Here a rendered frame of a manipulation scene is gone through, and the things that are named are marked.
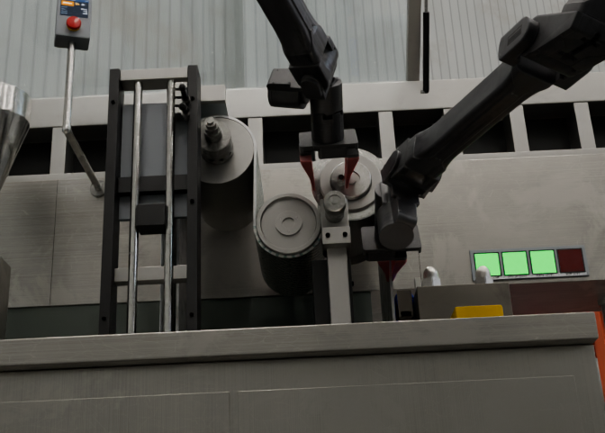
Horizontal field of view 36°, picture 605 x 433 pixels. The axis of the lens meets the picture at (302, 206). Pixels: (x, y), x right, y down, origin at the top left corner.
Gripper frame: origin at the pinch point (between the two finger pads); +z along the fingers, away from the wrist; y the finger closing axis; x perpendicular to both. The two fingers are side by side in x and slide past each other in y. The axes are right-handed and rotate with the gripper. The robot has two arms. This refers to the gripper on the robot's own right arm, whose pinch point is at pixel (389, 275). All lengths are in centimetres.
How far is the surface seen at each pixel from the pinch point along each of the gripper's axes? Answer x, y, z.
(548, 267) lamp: 23.4, 36.9, 20.8
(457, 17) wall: 475, 99, 185
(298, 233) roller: 6.1, -16.2, -5.9
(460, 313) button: -28.3, 7.2, -17.3
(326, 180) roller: 14.2, -10.6, -11.8
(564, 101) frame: 59, 47, 1
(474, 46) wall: 459, 109, 199
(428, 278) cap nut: -4.3, 6.4, -2.8
